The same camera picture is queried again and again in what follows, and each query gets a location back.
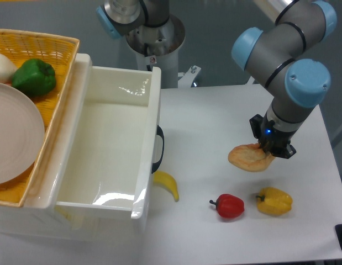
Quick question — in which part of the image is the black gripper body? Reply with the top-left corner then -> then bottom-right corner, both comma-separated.
258,116 -> 292,157

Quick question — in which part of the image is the triangle bread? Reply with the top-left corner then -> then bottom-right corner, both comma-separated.
228,143 -> 275,172

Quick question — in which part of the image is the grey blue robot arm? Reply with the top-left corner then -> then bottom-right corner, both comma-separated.
96,1 -> 337,159

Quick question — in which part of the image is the white upper drawer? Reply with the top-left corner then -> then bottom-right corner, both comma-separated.
56,66 -> 161,220

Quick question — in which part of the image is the white drawer cabinet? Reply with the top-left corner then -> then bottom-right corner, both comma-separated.
0,54 -> 147,240

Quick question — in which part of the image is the yellow bell pepper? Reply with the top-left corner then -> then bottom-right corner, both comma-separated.
256,187 -> 293,216

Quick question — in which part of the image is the red bell pepper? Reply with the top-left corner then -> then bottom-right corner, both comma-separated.
209,194 -> 245,219

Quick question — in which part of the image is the yellow banana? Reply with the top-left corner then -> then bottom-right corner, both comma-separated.
153,171 -> 180,202

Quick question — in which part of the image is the yellow woven basket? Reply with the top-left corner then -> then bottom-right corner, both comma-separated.
0,29 -> 80,208

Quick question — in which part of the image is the green bell pepper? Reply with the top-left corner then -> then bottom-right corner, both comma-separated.
12,59 -> 56,97

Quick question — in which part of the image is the pink plate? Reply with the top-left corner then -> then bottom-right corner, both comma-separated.
0,83 -> 45,184

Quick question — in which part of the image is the white onion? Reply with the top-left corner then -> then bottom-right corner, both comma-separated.
0,54 -> 18,83

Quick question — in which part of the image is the white metal bracket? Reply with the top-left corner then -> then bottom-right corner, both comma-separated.
178,65 -> 202,89

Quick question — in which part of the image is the black drawer handle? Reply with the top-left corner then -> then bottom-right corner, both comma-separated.
151,125 -> 165,173

